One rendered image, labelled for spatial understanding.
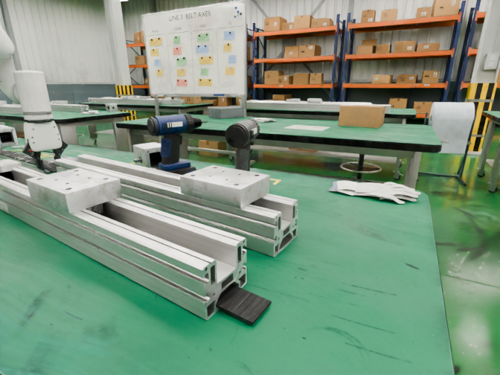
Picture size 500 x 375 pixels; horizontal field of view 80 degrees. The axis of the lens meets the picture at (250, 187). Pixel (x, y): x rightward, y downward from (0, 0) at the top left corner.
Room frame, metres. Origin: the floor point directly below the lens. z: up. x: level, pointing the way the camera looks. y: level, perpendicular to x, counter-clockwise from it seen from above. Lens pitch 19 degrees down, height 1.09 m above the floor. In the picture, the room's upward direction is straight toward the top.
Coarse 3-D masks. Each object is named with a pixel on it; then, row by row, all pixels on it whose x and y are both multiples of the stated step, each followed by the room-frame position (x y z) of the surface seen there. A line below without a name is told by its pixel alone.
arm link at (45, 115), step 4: (24, 112) 1.03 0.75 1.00; (28, 112) 1.02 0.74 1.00; (32, 112) 1.02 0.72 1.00; (36, 112) 1.03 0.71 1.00; (40, 112) 1.03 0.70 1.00; (44, 112) 1.04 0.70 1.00; (48, 112) 1.06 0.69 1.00; (24, 116) 1.03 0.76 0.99; (28, 116) 1.02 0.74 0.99; (32, 116) 1.02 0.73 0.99; (36, 116) 1.03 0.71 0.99; (40, 116) 1.03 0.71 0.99; (44, 116) 1.04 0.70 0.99; (48, 116) 1.05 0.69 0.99; (52, 116) 1.07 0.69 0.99; (28, 120) 1.04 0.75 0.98; (32, 120) 1.03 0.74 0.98; (36, 120) 1.03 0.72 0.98; (40, 120) 1.04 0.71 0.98; (44, 120) 1.05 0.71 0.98; (48, 120) 1.06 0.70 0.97
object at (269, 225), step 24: (72, 168) 0.87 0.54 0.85; (96, 168) 0.82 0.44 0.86; (120, 168) 0.86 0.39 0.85; (144, 168) 0.82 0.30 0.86; (144, 192) 0.69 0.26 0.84; (168, 192) 0.64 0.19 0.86; (192, 216) 0.61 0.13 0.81; (216, 216) 0.56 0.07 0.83; (240, 216) 0.54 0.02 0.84; (264, 216) 0.50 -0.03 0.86; (288, 216) 0.55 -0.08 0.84; (264, 240) 0.50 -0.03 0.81; (288, 240) 0.54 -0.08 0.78
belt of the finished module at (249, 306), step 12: (228, 288) 0.39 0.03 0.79; (240, 288) 0.39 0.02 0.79; (228, 300) 0.36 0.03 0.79; (240, 300) 0.36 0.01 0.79; (252, 300) 0.36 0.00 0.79; (264, 300) 0.36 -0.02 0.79; (228, 312) 0.34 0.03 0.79; (240, 312) 0.33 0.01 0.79; (252, 312) 0.33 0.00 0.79; (252, 324) 0.32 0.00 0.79
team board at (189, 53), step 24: (240, 0) 3.67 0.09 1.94; (144, 24) 4.32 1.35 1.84; (168, 24) 4.14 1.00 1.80; (192, 24) 3.97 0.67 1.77; (216, 24) 3.82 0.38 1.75; (240, 24) 3.68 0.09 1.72; (168, 48) 4.16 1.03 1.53; (192, 48) 3.98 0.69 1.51; (216, 48) 3.83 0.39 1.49; (240, 48) 3.68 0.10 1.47; (168, 72) 4.17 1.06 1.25; (192, 72) 4.00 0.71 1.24; (216, 72) 3.83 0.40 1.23; (240, 72) 3.68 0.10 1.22; (168, 96) 4.10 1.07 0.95; (192, 96) 3.93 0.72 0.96; (216, 96) 3.76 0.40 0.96; (240, 96) 3.67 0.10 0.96
